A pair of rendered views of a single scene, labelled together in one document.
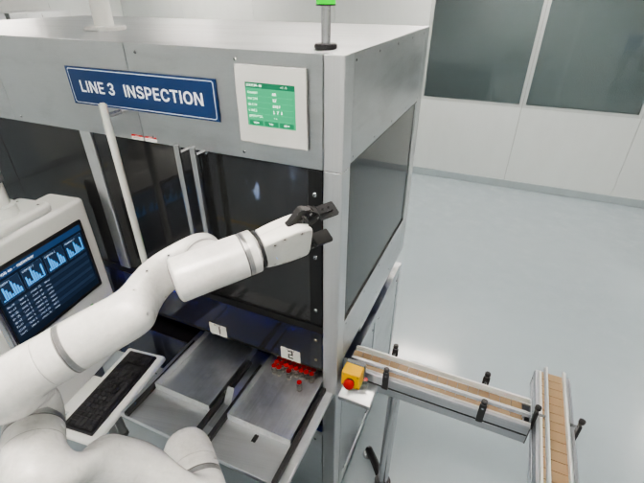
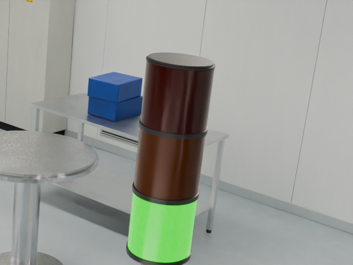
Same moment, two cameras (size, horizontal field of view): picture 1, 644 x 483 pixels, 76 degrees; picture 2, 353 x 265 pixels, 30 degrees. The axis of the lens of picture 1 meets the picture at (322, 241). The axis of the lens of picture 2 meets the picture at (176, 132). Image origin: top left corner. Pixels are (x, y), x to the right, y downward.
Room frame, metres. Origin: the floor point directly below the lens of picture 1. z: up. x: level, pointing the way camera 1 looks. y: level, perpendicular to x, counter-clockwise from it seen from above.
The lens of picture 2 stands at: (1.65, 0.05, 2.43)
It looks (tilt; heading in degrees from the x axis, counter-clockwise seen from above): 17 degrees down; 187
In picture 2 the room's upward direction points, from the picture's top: 7 degrees clockwise
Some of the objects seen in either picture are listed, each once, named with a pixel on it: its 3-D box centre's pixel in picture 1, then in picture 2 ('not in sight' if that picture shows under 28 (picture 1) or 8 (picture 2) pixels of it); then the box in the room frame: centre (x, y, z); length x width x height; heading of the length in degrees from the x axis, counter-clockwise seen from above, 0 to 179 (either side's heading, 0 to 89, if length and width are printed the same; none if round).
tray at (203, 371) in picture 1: (209, 365); not in sight; (1.19, 0.47, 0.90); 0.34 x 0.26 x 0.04; 156
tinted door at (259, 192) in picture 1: (264, 241); not in sight; (1.19, 0.19, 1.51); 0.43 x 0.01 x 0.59; 66
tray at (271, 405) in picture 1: (281, 393); not in sight; (1.06, 0.16, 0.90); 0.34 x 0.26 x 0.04; 156
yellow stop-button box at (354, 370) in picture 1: (353, 374); not in sight; (1.06, -0.12, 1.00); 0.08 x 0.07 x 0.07; 156
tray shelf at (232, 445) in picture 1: (234, 397); not in sight; (1.06, 0.34, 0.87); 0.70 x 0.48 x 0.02; 66
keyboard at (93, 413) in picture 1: (112, 387); not in sight; (1.15, 0.87, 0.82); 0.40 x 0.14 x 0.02; 164
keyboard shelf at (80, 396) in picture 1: (105, 389); not in sight; (1.16, 0.91, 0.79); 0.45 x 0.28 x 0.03; 164
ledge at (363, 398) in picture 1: (358, 389); not in sight; (1.10, -0.15, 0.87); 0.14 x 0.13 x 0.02; 156
